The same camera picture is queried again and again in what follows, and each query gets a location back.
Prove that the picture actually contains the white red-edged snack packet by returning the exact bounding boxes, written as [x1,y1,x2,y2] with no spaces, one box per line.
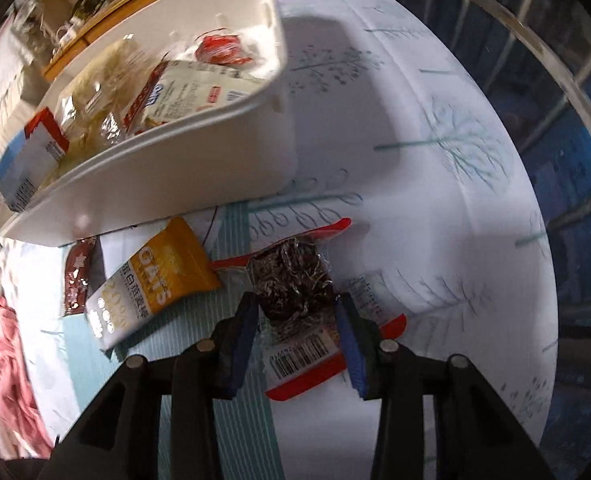
[122,57,271,136]

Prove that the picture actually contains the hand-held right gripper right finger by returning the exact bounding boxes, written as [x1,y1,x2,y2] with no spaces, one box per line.
[334,292,559,480]

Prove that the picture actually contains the clear bread packet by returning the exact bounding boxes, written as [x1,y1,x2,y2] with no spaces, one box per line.
[72,35,169,106]

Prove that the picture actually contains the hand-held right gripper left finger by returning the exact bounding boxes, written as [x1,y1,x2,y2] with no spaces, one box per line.
[38,291,261,480]

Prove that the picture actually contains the metal window grille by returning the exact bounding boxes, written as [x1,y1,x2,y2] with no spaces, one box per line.
[375,0,591,413]

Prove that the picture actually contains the small red candy packet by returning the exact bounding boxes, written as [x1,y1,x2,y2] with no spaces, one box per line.
[194,32,254,66]

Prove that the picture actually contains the pink blanket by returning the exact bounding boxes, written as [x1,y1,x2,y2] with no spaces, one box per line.
[0,292,44,462]

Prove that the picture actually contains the blue and red biscuit packet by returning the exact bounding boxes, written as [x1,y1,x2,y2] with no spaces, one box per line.
[0,107,71,214]

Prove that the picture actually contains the tree print tablecloth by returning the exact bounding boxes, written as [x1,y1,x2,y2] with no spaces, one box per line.
[0,0,562,480]

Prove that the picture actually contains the white plastic storage bin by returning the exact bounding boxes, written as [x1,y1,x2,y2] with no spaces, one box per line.
[0,0,299,247]

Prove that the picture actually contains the yellow oat packet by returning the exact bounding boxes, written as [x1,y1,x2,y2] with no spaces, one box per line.
[84,216,225,356]

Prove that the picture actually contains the wooden desk with drawers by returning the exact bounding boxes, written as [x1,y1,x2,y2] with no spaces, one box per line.
[35,0,242,82]

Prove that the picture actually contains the dark snack packet red edges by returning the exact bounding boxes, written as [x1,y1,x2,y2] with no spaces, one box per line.
[210,217,409,402]

